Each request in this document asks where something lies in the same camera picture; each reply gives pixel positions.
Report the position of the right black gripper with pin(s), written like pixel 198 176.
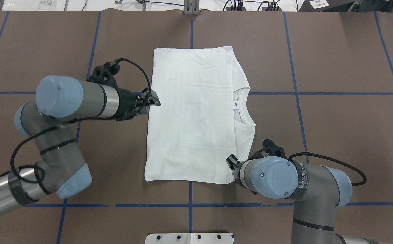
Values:
pixel 231 161

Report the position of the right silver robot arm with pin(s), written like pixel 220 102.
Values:
pixel 316 190

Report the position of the white printed t-shirt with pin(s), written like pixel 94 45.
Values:
pixel 203 116

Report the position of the aluminium frame post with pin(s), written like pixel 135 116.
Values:
pixel 192 7

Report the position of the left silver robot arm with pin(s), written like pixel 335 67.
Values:
pixel 49 160

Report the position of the white camera stand post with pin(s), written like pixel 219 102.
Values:
pixel 190 238

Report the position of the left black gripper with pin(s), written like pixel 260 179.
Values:
pixel 126 103

